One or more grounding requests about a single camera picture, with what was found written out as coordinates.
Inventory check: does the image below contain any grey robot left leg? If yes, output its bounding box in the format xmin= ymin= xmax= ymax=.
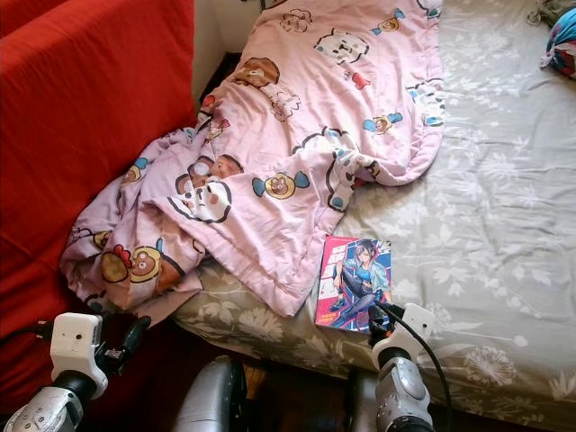
xmin=173 ymin=355 xmax=248 ymax=432

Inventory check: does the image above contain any small grey pillow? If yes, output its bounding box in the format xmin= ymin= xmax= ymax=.
xmin=526 ymin=0 xmax=576 ymax=26

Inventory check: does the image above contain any grey robot right leg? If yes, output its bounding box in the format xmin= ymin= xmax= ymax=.
xmin=342 ymin=369 xmax=379 ymax=432

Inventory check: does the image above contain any pink cartoon print blanket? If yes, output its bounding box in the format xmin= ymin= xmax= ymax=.
xmin=60 ymin=0 xmax=446 ymax=320

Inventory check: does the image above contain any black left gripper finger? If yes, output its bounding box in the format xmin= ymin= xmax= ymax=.
xmin=119 ymin=314 xmax=152 ymax=357

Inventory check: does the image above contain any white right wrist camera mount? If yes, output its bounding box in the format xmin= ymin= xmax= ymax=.
xmin=371 ymin=303 xmax=435 ymax=370

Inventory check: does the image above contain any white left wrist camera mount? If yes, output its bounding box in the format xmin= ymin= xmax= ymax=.
xmin=49 ymin=312 xmax=104 ymax=401

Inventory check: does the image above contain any red fabric cushion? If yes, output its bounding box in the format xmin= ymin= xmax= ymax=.
xmin=0 ymin=0 xmax=196 ymax=415
xmin=0 ymin=0 xmax=59 ymax=37

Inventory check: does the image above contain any bed with grey floral sheet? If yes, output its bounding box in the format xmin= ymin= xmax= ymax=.
xmin=171 ymin=0 xmax=576 ymax=432

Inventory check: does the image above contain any anime comic book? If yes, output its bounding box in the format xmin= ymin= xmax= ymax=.
xmin=314 ymin=235 xmax=394 ymax=334

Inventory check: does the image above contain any grey robot leg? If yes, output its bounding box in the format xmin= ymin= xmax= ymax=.
xmin=173 ymin=355 xmax=248 ymax=432
xmin=342 ymin=369 xmax=379 ymax=432

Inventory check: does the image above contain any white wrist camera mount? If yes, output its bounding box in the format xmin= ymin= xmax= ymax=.
xmin=49 ymin=312 xmax=104 ymax=401
xmin=371 ymin=303 xmax=435 ymax=370

